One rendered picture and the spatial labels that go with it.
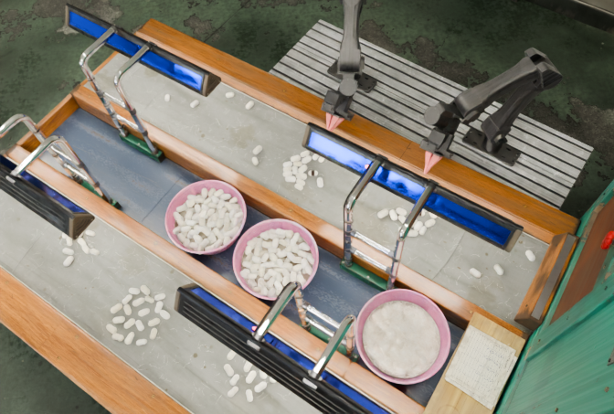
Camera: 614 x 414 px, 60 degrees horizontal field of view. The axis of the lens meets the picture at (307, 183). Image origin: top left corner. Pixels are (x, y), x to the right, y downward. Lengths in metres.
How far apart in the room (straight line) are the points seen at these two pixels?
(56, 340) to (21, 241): 0.39
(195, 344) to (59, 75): 2.24
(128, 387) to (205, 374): 0.21
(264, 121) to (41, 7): 2.35
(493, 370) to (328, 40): 1.42
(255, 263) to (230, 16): 2.10
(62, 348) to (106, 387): 0.19
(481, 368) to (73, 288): 1.23
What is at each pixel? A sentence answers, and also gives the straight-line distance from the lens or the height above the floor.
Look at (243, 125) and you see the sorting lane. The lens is 1.97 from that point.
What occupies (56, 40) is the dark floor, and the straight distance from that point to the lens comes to 3.74.
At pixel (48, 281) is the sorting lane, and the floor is 0.74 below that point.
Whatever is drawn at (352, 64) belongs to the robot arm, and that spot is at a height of 1.00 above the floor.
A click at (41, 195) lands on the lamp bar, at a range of 1.57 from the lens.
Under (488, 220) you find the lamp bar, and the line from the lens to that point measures 1.39.
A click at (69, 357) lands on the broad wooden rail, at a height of 0.76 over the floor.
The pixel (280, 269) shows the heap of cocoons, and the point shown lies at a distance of 1.69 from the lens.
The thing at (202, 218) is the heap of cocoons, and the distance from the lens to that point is 1.80.
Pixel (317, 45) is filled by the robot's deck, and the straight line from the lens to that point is 2.30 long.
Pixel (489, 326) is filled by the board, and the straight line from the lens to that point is 1.63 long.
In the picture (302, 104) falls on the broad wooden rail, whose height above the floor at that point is 0.76.
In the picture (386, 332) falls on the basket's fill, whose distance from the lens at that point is 1.62.
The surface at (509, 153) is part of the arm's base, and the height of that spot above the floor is 0.68.
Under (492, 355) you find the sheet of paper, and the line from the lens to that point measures 1.61.
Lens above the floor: 2.30
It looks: 60 degrees down
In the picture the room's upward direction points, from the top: 7 degrees counter-clockwise
